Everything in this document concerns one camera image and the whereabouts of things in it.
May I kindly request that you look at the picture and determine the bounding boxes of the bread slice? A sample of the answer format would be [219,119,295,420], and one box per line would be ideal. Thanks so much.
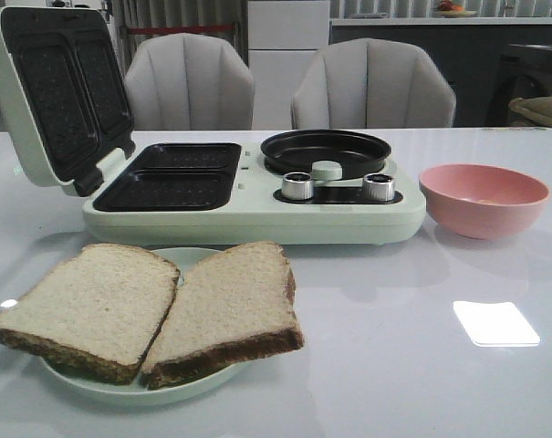
[141,241,304,390]
[0,244,181,384]

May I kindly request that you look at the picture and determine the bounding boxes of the pink bowl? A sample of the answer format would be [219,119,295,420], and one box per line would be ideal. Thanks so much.
[419,163,550,240]

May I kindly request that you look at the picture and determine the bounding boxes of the green sandwich maker lid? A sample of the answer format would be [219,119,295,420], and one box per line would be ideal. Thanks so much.
[0,6,135,197]

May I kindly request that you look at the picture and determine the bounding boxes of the green breakfast maker base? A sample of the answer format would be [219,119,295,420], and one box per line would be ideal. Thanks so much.
[82,142,426,245]

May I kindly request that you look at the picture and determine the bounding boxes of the left silver control knob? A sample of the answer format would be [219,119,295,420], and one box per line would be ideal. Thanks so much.
[281,172,314,201]

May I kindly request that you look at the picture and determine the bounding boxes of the silver control knob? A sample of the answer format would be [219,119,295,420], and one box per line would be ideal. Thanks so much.
[361,173,395,203]
[281,172,314,201]

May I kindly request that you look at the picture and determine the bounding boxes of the black round frying pan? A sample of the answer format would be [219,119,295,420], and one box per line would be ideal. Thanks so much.
[260,130,391,180]

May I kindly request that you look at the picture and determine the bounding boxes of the right silver control knob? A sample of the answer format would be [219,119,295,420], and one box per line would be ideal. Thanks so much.
[361,173,395,203]

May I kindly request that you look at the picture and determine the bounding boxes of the right grey upholstered chair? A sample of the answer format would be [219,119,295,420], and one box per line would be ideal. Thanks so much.
[291,38,456,130]

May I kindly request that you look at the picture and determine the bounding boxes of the grey upholstered chair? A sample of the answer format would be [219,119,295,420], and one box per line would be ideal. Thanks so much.
[291,38,456,130]
[124,33,255,130]

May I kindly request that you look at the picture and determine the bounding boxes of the left grey upholstered chair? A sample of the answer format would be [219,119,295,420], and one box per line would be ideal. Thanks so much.
[124,33,255,130]

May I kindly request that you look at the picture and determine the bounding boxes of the white cabinet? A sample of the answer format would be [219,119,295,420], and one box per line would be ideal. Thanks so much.
[247,1,329,130]

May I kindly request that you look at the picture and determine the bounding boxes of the light green plate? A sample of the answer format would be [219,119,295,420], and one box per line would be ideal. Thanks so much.
[36,246,249,408]

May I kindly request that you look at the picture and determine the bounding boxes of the fruit plate on counter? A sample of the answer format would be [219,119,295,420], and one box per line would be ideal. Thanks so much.
[434,0,477,18]

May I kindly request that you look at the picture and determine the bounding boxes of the dark armchair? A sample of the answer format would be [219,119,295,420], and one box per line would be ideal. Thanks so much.
[485,44,552,127]

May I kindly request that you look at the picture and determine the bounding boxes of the beige cushion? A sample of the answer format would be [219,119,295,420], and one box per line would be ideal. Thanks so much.
[508,96,552,128]

